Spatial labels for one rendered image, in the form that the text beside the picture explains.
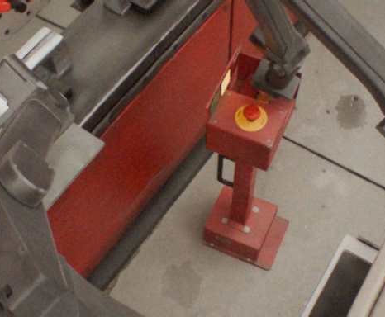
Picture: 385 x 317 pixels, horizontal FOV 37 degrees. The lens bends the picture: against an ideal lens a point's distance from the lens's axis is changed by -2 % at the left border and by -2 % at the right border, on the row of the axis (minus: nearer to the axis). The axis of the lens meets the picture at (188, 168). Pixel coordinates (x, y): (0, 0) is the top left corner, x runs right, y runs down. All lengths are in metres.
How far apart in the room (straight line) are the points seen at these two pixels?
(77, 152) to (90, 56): 0.34
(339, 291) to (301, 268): 1.11
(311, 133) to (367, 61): 1.49
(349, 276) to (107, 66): 0.71
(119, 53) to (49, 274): 1.00
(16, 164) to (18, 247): 0.07
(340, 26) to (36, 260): 0.53
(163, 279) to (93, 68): 0.90
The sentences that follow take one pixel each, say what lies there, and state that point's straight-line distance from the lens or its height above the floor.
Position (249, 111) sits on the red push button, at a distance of 1.31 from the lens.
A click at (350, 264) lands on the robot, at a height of 1.04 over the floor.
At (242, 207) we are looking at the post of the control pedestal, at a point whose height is 0.25.
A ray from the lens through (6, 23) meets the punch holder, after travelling 1.09.
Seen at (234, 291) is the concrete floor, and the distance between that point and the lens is 1.98.
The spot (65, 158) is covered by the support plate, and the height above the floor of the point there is 1.00.
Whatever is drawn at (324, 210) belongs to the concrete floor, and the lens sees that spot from 2.12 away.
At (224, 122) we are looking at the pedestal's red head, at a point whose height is 0.78.
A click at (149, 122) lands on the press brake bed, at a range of 1.52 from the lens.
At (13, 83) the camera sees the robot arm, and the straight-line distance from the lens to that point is 0.86.
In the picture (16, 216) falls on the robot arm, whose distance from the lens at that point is 0.41.
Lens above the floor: 1.90
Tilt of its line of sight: 62 degrees down
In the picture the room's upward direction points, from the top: 3 degrees counter-clockwise
